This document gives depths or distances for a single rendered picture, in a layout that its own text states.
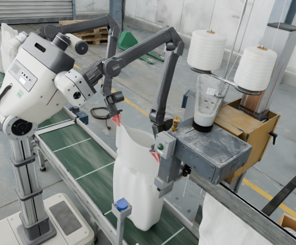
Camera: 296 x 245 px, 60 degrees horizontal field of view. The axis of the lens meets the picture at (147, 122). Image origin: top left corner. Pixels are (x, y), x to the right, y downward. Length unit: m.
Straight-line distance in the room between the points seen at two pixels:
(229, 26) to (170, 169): 5.98
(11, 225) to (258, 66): 1.87
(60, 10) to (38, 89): 7.80
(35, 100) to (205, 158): 0.77
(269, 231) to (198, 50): 0.82
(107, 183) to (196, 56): 1.32
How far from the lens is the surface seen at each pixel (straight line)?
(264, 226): 1.24
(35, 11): 8.70
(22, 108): 1.30
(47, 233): 2.03
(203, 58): 1.25
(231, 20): 6.92
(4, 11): 8.46
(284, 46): 1.31
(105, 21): 1.74
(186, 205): 2.63
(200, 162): 1.04
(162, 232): 1.93
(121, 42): 6.60
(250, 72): 1.14
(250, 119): 1.36
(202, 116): 1.11
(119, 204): 1.42
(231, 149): 1.09
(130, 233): 1.89
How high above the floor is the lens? 1.94
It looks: 32 degrees down
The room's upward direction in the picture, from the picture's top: 7 degrees clockwise
